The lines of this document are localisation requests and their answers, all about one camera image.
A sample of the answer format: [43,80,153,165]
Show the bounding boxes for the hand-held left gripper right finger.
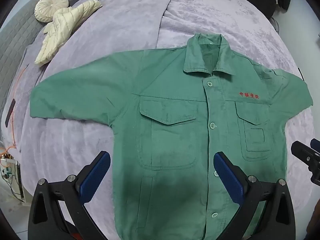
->
[213,151,297,240]

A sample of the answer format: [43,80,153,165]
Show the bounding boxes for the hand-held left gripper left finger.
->
[28,151,111,240]

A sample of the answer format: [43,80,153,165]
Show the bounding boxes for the green button-up work shirt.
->
[29,33,314,240]

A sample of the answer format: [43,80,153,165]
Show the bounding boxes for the white power strip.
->
[0,155,20,182]

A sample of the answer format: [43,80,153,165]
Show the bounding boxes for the standing fan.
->
[271,17,282,34]

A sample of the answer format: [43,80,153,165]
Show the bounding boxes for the purple plush blanket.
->
[5,0,316,240]

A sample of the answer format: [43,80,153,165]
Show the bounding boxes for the cream quilted jacket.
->
[34,0,102,67]

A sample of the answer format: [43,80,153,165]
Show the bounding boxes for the grey quilted headboard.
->
[0,0,75,120]

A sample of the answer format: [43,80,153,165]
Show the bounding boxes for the cream round pleated pillow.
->
[34,0,69,23]

